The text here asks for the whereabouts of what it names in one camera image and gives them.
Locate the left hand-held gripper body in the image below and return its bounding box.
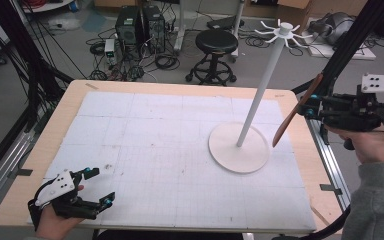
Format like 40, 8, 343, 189
28, 169, 102, 232

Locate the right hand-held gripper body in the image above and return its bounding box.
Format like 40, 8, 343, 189
320, 73, 384, 133

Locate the wooden spatula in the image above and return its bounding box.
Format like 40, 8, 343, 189
272, 73, 324, 148

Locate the white hook rack stand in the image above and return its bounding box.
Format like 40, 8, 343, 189
208, 19, 314, 174

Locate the person's left hand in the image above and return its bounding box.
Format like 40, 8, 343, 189
34, 205, 85, 240

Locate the person's right hand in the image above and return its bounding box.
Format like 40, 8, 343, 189
324, 125, 384, 165

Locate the black tape strip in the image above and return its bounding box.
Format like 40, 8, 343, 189
319, 183, 343, 196
7, 168, 34, 178

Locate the white flat board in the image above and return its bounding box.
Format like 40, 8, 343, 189
306, 39, 378, 61

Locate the grey bag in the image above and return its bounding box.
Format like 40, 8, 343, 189
308, 11, 357, 46

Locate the white grid mat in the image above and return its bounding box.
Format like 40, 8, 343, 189
26, 91, 318, 233

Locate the brown cardboard box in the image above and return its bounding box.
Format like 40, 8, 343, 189
275, 0, 369, 32

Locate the thin wooden stick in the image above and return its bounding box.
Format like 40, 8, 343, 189
309, 203, 331, 228

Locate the white stand leg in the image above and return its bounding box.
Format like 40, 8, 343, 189
173, 0, 186, 53
229, 0, 246, 63

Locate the black round stool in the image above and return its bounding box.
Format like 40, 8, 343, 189
185, 29, 240, 87

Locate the small silver power box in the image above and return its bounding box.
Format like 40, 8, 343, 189
104, 38, 117, 66

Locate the black computer tower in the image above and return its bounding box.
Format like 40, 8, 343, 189
142, 4, 167, 55
114, 5, 144, 56

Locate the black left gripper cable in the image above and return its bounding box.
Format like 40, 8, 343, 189
33, 184, 54, 205

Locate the aluminium rail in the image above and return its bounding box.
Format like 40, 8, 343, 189
0, 129, 37, 218
301, 109, 353, 214

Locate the black frame post with cables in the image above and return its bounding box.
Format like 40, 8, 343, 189
0, 0, 75, 132

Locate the tangle of black floor cables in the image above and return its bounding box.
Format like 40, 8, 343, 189
85, 28, 182, 83

